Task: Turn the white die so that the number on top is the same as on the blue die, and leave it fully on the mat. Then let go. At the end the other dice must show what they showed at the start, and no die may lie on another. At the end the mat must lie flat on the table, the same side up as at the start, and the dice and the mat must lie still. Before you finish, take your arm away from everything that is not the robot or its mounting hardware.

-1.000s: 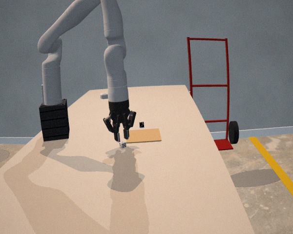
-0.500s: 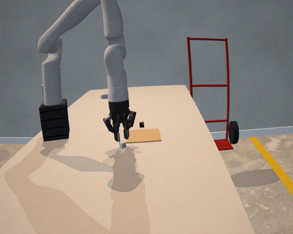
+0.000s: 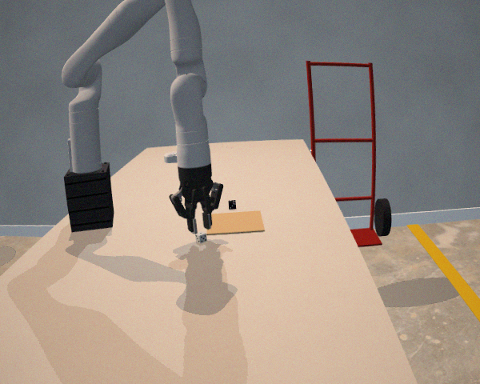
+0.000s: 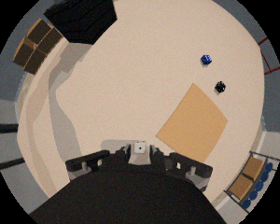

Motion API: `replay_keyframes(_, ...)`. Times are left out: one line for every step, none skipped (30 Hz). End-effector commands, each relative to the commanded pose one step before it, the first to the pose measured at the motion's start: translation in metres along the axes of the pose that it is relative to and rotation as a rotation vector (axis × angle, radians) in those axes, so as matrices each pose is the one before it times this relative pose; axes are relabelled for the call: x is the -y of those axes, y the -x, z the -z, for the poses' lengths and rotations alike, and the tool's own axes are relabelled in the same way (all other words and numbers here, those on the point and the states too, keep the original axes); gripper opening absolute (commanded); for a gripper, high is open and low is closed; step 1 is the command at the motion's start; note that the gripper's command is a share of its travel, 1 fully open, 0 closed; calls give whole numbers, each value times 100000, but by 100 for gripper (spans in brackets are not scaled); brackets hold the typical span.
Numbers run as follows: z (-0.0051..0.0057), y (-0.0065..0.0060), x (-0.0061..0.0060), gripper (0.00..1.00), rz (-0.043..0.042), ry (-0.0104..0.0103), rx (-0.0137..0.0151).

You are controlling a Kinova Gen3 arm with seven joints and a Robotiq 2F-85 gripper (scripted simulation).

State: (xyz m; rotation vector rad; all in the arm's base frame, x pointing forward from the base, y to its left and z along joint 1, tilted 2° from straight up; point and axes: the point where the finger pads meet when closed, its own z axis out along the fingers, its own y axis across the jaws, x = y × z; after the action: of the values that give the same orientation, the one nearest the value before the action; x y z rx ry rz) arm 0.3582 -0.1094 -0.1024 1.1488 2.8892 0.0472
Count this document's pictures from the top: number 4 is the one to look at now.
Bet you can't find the tan flat mat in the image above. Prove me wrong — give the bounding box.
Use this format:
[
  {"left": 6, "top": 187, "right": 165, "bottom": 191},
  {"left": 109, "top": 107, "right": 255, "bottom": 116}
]
[{"left": 156, "top": 82, "right": 228, "bottom": 163}]

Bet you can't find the black die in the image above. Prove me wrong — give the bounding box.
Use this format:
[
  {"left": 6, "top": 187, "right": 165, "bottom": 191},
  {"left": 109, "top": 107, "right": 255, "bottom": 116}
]
[{"left": 215, "top": 81, "right": 226, "bottom": 93}]

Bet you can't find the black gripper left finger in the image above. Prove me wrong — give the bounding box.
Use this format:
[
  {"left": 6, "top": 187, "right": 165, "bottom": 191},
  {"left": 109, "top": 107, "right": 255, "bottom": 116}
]
[{"left": 65, "top": 144, "right": 131, "bottom": 181}]

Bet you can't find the blue die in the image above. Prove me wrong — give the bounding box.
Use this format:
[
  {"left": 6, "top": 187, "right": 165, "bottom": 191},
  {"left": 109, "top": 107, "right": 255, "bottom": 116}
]
[{"left": 201, "top": 55, "right": 212, "bottom": 64}]

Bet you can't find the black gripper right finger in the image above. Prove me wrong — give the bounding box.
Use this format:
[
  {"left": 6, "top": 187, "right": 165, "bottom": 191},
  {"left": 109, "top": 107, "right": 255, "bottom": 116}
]
[{"left": 147, "top": 145, "right": 213, "bottom": 192}]

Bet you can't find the white die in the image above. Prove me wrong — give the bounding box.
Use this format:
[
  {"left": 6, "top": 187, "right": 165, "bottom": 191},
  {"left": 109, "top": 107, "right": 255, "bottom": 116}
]
[{"left": 134, "top": 140, "right": 147, "bottom": 153}]

